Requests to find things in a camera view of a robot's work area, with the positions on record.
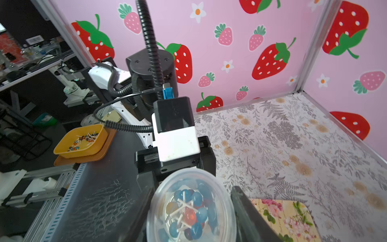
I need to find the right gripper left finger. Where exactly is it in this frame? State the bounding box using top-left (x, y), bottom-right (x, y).
top-left (121, 187), bottom-right (155, 242)

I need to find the floral yellow tray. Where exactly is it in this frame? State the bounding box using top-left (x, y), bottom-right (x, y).
top-left (251, 199), bottom-right (321, 242)

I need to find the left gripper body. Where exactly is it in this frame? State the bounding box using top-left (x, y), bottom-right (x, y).
top-left (135, 136), bottom-right (216, 188)

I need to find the aluminium front rail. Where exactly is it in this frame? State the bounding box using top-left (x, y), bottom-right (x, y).
top-left (2, 164), bottom-right (86, 242)

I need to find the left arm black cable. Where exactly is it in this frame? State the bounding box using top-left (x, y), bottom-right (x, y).
top-left (93, 0), bottom-right (170, 134)

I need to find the orange tray under bowl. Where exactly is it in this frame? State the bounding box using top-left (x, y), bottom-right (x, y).
top-left (53, 124), bottom-right (117, 166)

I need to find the yellow bowl of candies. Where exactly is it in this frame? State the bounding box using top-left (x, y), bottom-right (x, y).
top-left (53, 124), bottom-right (108, 158)

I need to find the clear candy jar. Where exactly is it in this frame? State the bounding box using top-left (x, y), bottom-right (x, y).
top-left (146, 168), bottom-right (237, 242)

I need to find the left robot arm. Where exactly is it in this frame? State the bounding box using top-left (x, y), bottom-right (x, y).
top-left (84, 50), bottom-right (216, 188)

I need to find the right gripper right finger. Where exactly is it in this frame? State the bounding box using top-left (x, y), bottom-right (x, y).
top-left (231, 186), bottom-right (281, 242)

